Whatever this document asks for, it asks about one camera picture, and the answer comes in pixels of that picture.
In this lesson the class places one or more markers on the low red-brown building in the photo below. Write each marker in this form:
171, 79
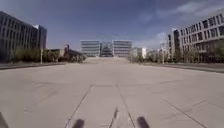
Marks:
70, 53

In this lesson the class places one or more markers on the robot's own part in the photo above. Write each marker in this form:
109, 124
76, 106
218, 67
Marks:
78, 123
143, 122

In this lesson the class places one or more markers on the twin glass building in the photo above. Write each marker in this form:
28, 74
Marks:
90, 47

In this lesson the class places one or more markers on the small white building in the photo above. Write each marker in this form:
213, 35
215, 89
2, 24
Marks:
140, 52

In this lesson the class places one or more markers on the pale building with dark windows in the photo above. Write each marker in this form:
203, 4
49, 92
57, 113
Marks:
203, 35

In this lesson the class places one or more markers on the long grey office building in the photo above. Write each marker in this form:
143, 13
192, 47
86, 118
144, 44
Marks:
16, 33

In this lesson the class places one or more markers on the row of trees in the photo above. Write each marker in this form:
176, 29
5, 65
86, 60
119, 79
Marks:
28, 55
186, 56

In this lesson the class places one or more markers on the grey paved plaza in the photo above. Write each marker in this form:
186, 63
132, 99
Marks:
110, 86

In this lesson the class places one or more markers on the pale pole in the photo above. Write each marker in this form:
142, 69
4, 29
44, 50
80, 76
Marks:
41, 56

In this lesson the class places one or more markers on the wide pale stairs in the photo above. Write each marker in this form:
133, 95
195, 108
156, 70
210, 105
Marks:
106, 60

